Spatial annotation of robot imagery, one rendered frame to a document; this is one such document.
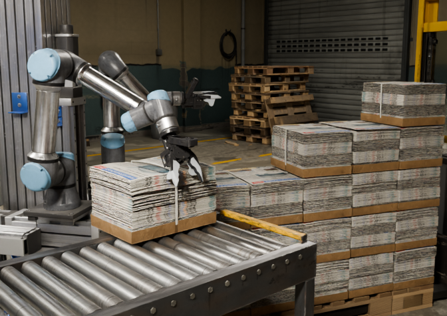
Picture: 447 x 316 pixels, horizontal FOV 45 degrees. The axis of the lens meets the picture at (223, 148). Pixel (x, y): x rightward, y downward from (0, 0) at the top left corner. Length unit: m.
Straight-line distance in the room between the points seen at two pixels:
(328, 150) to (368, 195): 0.36
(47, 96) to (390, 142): 1.77
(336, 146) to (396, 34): 7.27
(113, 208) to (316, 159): 1.19
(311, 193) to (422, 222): 0.75
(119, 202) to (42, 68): 0.56
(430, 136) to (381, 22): 7.11
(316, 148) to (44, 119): 1.33
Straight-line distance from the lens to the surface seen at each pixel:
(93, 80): 2.16
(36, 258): 1.84
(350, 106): 10.51
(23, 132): 2.54
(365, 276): 3.11
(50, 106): 2.11
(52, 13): 2.54
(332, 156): 2.80
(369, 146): 2.91
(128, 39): 9.95
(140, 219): 1.87
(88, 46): 9.55
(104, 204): 2.00
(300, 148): 2.73
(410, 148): 3.09
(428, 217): 3.26
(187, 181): 1.95
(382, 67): 10.10
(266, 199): 2.67
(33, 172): 2.14
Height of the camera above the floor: 1.42
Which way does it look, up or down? 9 degrees down
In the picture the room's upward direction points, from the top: straight up
